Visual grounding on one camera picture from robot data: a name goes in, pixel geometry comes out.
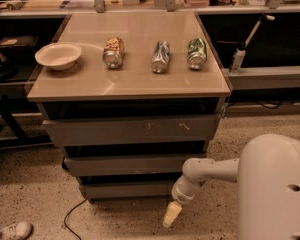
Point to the brown patterned soda can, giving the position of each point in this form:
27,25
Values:
113,52

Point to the grey drawer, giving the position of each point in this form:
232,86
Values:
127,190
127,165
131,130

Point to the white bowl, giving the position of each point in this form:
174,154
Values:
59,56

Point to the black office chair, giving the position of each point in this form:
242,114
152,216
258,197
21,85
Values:
11,91

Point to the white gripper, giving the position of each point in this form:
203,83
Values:
182,196

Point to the grey top drawer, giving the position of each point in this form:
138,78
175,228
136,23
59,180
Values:
131,130

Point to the grey drawer cabinet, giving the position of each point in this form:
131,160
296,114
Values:
91,90

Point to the grey bottom drawer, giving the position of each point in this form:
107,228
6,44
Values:
127,190

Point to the white sneaker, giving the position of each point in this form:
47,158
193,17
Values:
16,231

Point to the grey middle drawer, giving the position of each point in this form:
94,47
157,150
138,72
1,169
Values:
127,165

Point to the green soda can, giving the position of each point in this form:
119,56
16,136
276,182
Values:
197,54

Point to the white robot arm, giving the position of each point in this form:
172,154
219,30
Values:
267,175

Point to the silver blue soda can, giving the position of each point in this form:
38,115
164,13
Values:
161,56

